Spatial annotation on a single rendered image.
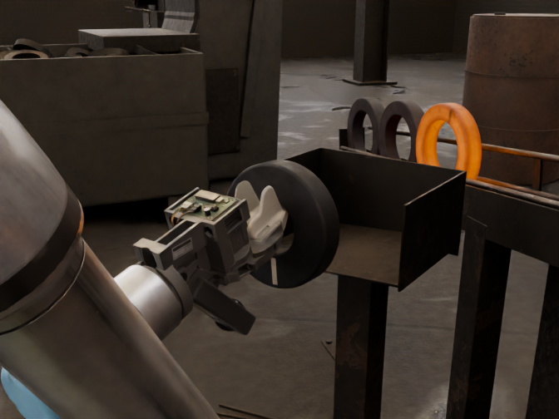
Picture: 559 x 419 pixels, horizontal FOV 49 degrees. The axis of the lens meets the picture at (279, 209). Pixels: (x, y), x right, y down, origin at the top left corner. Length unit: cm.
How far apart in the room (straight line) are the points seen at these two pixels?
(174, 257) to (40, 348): 28
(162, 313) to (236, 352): 125
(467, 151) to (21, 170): 98
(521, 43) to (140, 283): 304
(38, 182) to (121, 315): 10
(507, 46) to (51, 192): 325
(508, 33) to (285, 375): 230
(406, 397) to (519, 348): 44
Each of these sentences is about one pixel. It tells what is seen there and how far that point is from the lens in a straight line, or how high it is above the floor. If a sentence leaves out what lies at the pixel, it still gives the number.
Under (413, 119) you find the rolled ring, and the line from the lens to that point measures 136.
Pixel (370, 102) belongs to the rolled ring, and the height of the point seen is 72.
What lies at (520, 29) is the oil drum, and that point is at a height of 82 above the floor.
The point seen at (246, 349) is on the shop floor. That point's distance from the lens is 184.
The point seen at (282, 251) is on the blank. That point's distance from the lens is 74.
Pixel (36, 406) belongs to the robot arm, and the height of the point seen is 66.
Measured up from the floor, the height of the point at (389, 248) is 60.
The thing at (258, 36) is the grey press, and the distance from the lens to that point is 333.
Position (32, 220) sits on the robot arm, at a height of 87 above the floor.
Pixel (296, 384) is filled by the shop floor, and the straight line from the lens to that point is 169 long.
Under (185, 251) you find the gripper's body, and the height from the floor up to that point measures 73.
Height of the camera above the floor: 96
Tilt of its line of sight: 19 degrees down
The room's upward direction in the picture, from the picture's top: straight up
